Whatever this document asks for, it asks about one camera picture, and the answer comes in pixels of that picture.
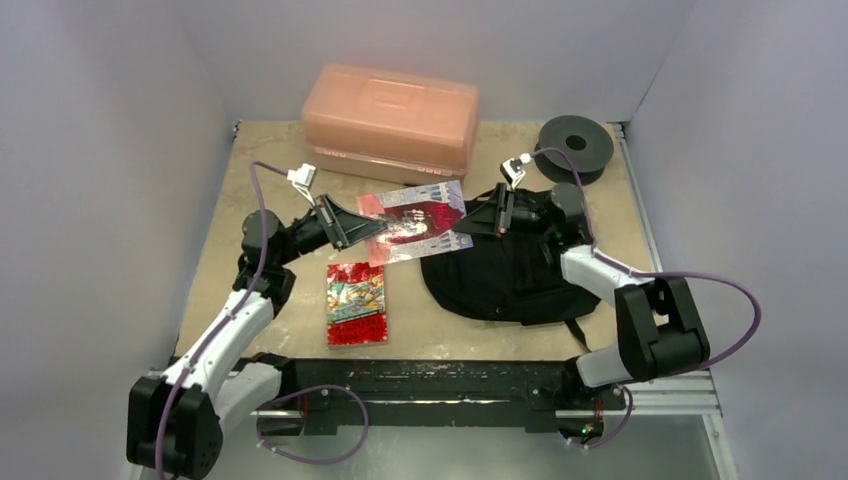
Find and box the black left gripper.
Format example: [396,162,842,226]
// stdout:
[274,194,385,266]

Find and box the red patterned notebook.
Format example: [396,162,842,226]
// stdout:
[326,262,389,348]

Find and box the black fabric student bag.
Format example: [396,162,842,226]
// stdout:
[420,184,600,346]

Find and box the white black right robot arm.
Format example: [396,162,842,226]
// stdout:
[455,183,711,407]

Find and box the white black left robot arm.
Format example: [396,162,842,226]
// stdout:
[126,195,386,479]

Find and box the translucent orange plastic storage box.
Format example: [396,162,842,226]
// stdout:
[301,64,480,185]

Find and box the dark grey filament spool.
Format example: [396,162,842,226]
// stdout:
[535,115,614,185]

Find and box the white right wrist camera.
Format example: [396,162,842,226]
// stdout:
[499,153,534,190]

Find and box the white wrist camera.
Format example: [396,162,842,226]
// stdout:
[499,153,534,190]
[286,163,317,205]

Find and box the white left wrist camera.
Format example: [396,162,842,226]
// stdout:
[286,163,317,205]

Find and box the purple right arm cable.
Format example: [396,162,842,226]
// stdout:
[529,146,763,382]

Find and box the aluminium table edge rail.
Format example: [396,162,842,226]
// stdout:
[610,122,663,271]

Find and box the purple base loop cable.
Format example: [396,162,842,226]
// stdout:
[255,384,370,467]

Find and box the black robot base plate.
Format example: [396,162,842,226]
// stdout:
[232,353,611,438]

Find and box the aluminium front frame rail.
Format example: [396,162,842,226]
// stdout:
[216,374,719,427]

